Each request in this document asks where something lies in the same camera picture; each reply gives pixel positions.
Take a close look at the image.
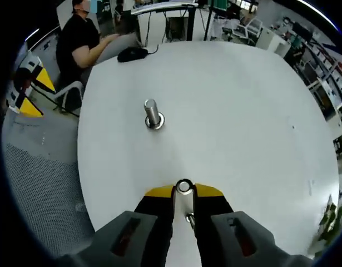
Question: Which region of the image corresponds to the large steel washer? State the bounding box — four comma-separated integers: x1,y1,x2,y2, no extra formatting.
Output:
145,111,166,131

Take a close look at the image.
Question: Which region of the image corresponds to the white office desk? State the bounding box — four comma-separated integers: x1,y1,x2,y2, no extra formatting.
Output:
131,0,213,42

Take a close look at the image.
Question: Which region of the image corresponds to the white plastic armchair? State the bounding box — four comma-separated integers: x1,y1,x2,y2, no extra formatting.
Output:
31,80,85,115

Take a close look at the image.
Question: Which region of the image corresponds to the storage shelf with white bins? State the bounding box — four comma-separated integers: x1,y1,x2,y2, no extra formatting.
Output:
298,36,342,112

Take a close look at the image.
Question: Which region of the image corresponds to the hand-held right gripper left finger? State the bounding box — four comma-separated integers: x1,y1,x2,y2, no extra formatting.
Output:
58,183,176,267

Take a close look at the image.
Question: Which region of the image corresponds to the black computer mouse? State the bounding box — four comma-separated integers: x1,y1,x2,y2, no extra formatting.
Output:
117,46,149,63

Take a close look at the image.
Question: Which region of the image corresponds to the grey mesh office chair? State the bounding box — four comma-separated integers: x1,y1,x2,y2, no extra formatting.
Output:
1,111,96,259

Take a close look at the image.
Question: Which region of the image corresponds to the small steel washer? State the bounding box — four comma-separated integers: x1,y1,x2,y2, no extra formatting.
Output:
176,179,194,195

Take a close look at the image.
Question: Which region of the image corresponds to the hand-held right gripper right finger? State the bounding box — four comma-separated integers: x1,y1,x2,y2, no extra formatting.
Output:
193,182,313,267

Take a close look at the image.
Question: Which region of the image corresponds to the large green potted plant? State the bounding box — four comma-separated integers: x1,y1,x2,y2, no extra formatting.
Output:
309,194,342,254

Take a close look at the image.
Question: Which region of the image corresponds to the thick threaded stud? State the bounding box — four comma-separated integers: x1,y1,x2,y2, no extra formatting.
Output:
143,98,166,131

